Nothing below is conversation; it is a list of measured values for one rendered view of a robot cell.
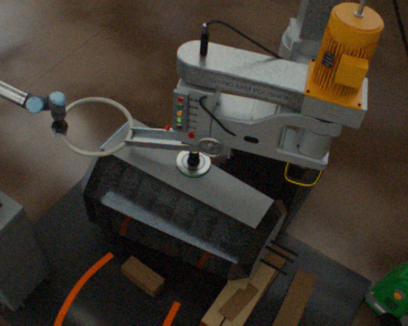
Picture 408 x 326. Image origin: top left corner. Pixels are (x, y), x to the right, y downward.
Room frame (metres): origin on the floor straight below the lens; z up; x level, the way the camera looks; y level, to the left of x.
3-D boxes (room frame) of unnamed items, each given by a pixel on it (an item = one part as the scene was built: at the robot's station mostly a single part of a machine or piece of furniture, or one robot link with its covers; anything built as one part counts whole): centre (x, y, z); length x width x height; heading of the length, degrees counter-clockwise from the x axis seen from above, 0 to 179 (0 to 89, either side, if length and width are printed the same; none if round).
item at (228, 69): (1.80, -0.27, 1.62); 0.96 x 0.25 x 0.17; 80
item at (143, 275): (1.39, 0.34, 0.07); 0.30 x 0.12 x 0.12; 59
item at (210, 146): (1.72, -0.02, 1.20); 0.15 x 0.10 x 0.15; 80
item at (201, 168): (1.86, 0.07, 0.84); 0.21 x 0.21 x 0.01
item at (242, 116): (1.78, -0.31, 1.30); 0.74 x 0.23 x 0.49; 80
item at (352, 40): (1.73, -0.57, 1.90); 0.31 x 0.28 x 0.40; 170
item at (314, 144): (1.74, -0.58, 1.34); 0.19 x 0.19 x 0.20
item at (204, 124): (1.84, 0.00, 1.32); 0.36 x 0.22 x 0.45; 80
